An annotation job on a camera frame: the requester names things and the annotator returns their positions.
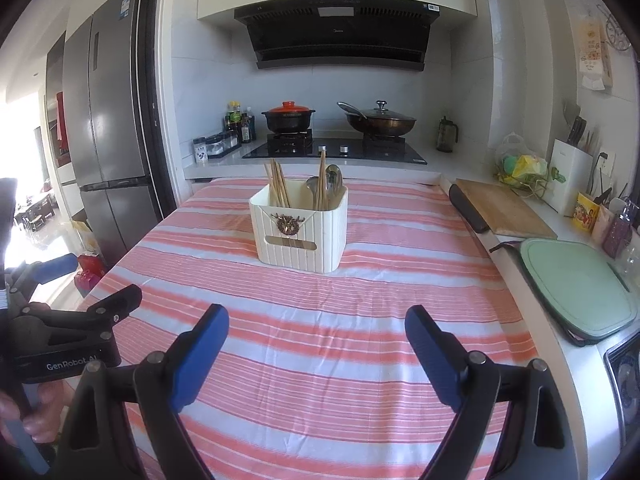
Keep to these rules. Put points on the black gas stove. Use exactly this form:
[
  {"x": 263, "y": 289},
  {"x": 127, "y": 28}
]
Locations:
[{"x": 305, "y": 144}]

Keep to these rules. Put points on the grey refrigerator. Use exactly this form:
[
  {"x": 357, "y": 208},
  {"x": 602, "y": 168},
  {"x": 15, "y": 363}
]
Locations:
[{"x": 103, "y": 129}]

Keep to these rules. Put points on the metal spoon in holder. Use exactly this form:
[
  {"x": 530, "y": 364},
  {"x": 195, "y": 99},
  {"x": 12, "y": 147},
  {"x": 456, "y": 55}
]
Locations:
[{"x": 332, "y": 191}]

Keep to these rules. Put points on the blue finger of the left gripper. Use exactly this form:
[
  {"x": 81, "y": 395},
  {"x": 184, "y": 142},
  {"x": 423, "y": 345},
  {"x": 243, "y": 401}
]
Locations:
[
  {"x": 102, "y": 315},
  {"x": 28, "y": 276}
]

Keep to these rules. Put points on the chopsticks inside holder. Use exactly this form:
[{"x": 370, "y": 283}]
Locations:
[{"x": 277, "y": 184}]

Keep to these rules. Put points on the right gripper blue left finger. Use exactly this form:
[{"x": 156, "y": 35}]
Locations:
[{"x": 97, "y": 440}]

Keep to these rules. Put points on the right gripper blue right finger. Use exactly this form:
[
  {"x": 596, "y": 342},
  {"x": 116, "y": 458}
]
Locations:
[{"x": 535, "y": 441}]

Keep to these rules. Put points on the green cutting board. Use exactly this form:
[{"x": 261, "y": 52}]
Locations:
[{"x": 578, "y": 287}]

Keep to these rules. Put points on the person's left hand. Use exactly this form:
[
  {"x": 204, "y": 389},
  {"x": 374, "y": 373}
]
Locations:
[{"x": 43, "y": 424}]

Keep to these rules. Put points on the wooden chopstick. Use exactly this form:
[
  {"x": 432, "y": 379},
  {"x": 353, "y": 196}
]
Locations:
[{"x": 321, "y": 185}]

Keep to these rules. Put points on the black range hood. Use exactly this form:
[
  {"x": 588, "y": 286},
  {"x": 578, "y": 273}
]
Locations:
[{"x": 391, "y": 33}]

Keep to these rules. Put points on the sauce bottles group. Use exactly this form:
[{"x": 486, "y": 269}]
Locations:
[{"x": 241, "y": 121}]

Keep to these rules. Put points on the wooden cutting board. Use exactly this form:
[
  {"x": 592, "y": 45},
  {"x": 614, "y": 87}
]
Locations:
[{"x": 503, "y": 211}]

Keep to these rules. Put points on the black pot red lid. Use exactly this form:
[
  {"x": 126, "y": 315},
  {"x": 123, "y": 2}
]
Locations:
[{"x": 288, "y": 118}]

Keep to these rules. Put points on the cream ribbed utensil holder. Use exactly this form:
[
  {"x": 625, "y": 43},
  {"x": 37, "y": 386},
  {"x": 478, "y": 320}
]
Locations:
[{"x": 299, "y": 237}]

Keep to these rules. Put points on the yellow green plastic bag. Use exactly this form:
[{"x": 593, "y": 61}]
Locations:
[{"x": 519, "y": 167}]

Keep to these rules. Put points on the dark wok glass lid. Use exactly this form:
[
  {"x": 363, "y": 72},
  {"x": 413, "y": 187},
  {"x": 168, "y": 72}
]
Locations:
[{"x": 380, "y": 121}]

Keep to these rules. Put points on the white knife block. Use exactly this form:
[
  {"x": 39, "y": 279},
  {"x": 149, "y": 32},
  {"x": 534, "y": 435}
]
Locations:
[{"x": 569, "y": 170}]

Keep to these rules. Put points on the clear spice jar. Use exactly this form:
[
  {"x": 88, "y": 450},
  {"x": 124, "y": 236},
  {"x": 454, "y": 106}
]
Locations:
[{"x": 200, "y": 151}]

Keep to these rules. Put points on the yellow snack packet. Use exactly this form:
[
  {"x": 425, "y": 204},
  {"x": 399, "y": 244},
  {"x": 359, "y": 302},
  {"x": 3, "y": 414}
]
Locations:
[{"x": 585, "y": 212}]

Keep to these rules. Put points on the pink striped tablecloth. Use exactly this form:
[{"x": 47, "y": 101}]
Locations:
[{"x": 316, "y": 379}]

